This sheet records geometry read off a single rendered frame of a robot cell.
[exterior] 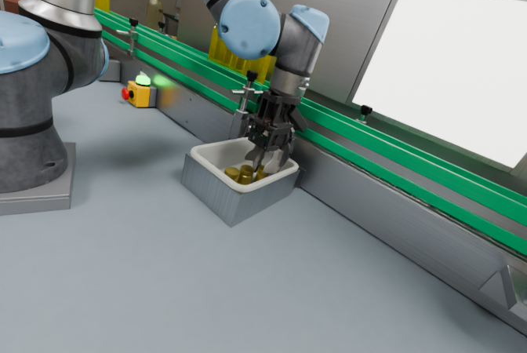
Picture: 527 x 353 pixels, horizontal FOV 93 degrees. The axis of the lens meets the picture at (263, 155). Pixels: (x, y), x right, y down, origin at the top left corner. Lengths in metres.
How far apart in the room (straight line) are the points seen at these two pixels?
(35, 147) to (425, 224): 0.73
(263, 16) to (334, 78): 0.53
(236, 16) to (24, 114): 0.33
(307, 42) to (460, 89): 0.42
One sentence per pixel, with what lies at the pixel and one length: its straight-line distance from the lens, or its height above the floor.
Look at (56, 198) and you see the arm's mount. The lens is 0.53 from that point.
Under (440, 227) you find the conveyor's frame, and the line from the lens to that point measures 0.65.
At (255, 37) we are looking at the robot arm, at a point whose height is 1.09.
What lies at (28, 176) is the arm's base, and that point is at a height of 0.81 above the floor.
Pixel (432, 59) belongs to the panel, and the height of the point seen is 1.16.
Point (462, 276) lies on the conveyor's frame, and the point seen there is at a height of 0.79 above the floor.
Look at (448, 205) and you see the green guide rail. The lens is 0.65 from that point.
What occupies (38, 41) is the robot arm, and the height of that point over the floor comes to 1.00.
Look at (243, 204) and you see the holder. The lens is 0.50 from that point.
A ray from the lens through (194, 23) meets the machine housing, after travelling 1.34.
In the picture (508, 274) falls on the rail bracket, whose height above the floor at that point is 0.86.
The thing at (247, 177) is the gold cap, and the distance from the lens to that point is 0.59.
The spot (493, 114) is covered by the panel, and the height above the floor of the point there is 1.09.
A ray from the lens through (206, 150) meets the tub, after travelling 0.59.
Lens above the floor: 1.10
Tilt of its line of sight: 25 degrees down
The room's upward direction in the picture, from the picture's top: 18 degrees clockwise
